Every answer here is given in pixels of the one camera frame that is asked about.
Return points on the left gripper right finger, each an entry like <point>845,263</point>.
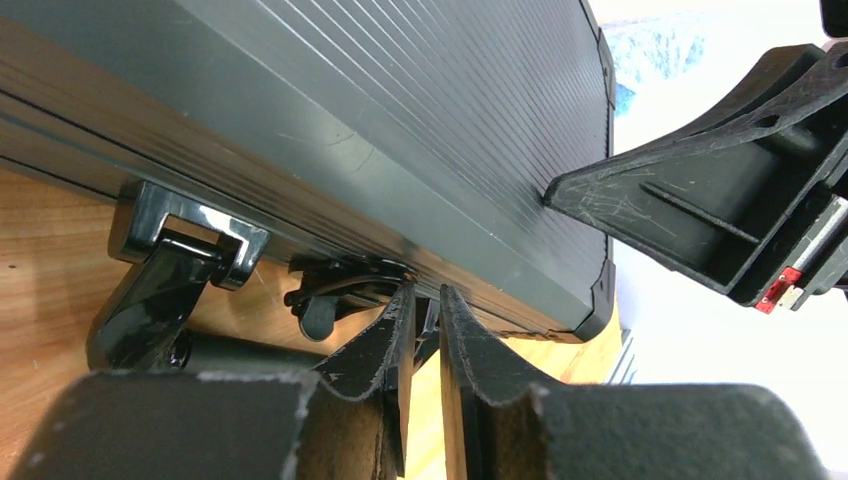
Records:
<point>506,419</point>

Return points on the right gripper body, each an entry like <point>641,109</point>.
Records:
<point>804,142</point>

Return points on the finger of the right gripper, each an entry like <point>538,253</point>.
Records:
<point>687,200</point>

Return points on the black poker set case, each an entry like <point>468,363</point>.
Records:
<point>361,142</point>

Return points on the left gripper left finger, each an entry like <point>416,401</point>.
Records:
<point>346,418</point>

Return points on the clear plastic bag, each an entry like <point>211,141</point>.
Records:
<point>650,51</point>

